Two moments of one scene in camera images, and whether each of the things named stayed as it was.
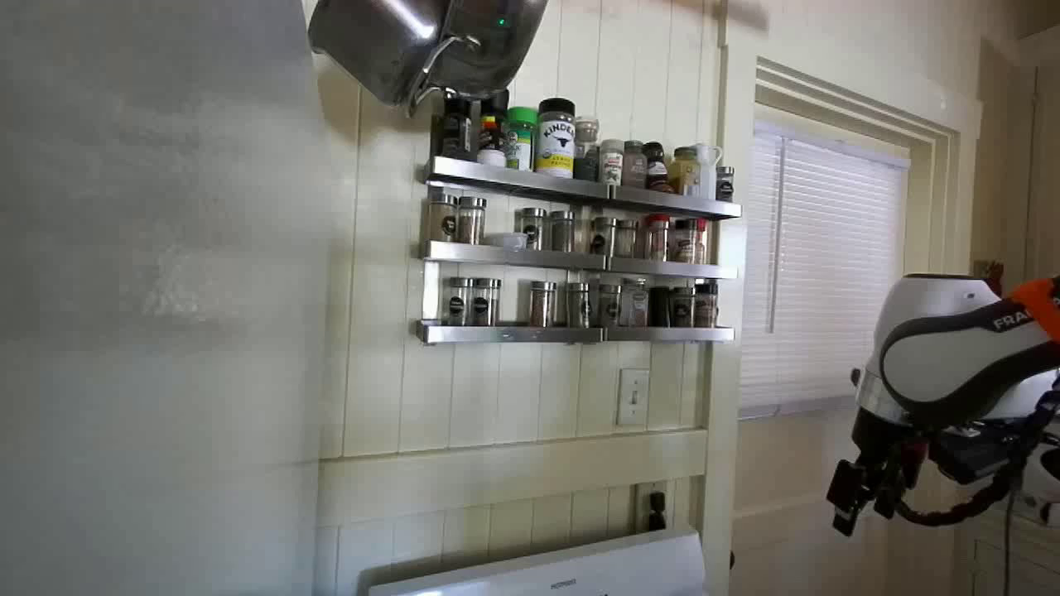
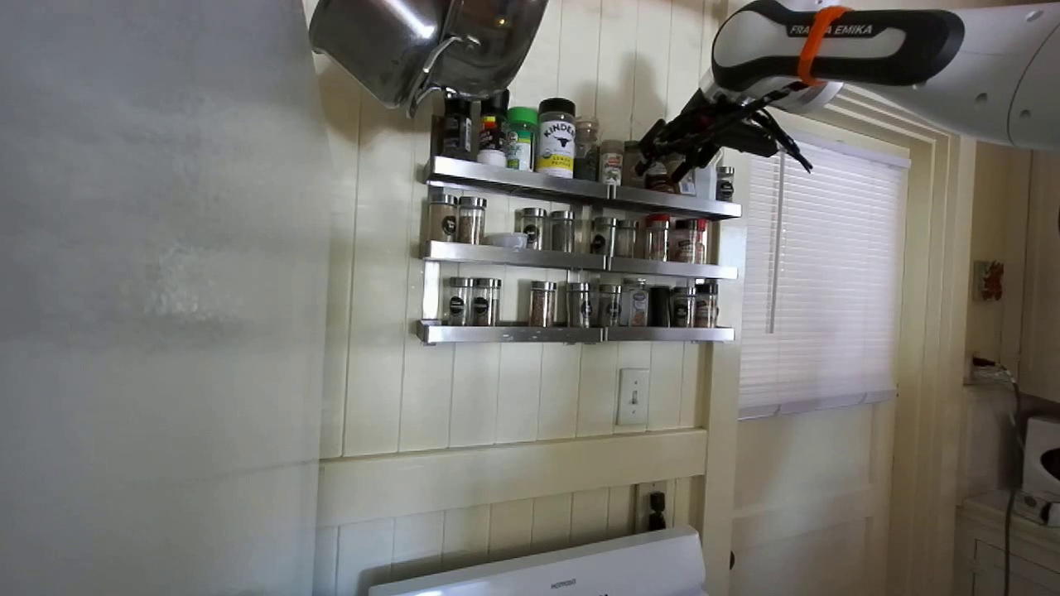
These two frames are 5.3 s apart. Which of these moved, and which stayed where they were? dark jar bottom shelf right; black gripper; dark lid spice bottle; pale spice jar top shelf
Moved: black gripper
Stayed: dark lid spice bottle; dark jar bottom shelf right; pale spice jar top shelf
